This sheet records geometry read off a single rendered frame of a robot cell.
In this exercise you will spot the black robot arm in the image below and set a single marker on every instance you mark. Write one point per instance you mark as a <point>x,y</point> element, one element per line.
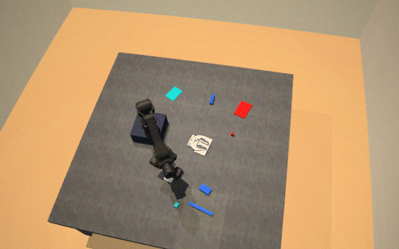
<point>161,152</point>

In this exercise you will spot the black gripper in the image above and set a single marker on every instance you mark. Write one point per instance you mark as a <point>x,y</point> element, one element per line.
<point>178,171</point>

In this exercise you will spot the red flat rectangular plate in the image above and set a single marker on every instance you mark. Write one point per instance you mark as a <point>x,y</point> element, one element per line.
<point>243,109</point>

